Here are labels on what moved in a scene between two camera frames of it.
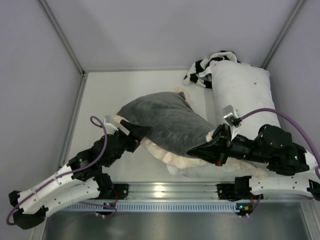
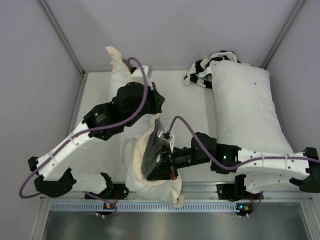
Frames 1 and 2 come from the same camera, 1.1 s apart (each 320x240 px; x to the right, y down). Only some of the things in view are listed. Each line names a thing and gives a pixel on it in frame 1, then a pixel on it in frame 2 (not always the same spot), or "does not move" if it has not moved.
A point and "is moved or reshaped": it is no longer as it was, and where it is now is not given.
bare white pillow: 247,89 does not move
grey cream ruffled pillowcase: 177,126 is moved or reshaped
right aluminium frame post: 298,6 does not move
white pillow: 230,169 to 121,76
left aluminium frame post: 63,37 does not move
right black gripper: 225,144 to 170,162
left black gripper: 125,136 to 155,100
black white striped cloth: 200,73 does not move
